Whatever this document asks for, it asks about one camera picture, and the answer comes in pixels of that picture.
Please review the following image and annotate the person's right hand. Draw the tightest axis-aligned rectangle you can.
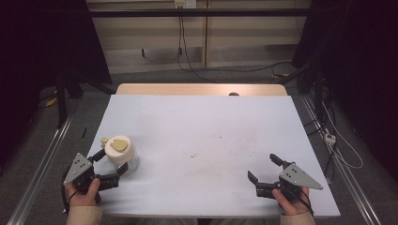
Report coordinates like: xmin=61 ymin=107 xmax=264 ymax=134
xmin=271 ymin=187 xmax=312 ymax=218

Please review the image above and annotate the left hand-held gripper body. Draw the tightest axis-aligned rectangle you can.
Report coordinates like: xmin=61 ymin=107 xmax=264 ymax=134
xmin=62 ymin=152 xmax=121 ymax=196

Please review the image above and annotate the person's left hand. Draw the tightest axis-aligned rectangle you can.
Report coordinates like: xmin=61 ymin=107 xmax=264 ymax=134
xmin=65 ymin=177 xmax=101 ymax=208

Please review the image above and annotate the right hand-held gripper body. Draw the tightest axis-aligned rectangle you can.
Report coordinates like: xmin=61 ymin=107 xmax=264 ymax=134
xmin=254 ymin=161 xmax=324 ymax=201

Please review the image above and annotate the black metal stand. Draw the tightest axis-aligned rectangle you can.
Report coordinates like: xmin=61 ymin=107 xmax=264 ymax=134
xmin=275 ymin=60 xmax=330 ymax=126
xmin=54 ymin=72 xmax=116 ymax=129

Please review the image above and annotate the right hand-held gripper cable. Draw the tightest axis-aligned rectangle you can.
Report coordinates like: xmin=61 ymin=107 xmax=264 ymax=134
xmin=285 ymin=187 xmax=315 ymax=218

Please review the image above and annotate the white wall outlet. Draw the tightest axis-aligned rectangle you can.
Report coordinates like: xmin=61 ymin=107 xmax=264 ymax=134
xmin=174 ymin=0 xmax=197 ymax=9

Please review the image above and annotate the aluminium floor rail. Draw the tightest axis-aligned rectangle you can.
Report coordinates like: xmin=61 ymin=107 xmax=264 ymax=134
xmin=299 ymin=94 xmax=383 ymax=225
xmin=6 ymin=112 xmax=77 ymax=225

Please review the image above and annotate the hand-held gripper cable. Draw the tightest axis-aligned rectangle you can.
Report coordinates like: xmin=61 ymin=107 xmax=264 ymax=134
xmin=285 ymin=187 xmax=315 ymax=218
xmin=60 ymin=167 xmax=79 ymax=216

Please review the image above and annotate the white table mat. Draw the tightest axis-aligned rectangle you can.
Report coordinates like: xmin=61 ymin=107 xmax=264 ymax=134
xmin=63 ymin=94 xmax=342 ymax=218

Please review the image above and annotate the yellow floor tape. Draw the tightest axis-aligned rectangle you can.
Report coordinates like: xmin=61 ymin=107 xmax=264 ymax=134
xmin=44 ymin=96 xmax=59 ymax=108

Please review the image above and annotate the black cable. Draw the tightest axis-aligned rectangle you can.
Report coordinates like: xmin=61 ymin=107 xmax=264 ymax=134
xmin=176 ymin=15 xmax=294 ymax=84

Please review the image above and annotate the black horizontal bar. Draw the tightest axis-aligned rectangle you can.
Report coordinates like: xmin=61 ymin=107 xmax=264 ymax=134
xmin=88 ymin=8 xmax=314 ymax=19

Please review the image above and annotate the white cable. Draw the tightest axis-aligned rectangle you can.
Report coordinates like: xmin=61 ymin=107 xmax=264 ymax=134
xmin=321 ymin=102 xmax=364 ymax=171

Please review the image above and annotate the dark curtain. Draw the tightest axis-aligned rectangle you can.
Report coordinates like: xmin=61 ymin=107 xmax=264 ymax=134
xmin=0 ymin=0 xmax=113 ymax=167
xmin=291 ymin=0 xmax=398 ymax=184

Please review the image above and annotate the left hand-held gripper cable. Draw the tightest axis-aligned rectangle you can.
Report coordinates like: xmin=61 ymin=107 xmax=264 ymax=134
xmin=60 ymin=167 xmax=79 ymax=216

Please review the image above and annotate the wooden table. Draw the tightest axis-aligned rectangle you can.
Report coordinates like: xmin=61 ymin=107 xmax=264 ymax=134
xmin=115 ymin=82 xmax=288 ymax=97

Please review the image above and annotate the wooden vertical strip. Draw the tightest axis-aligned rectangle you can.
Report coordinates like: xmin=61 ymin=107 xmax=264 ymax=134
xmin=201 ymin=0 xmax=209 ymax=68

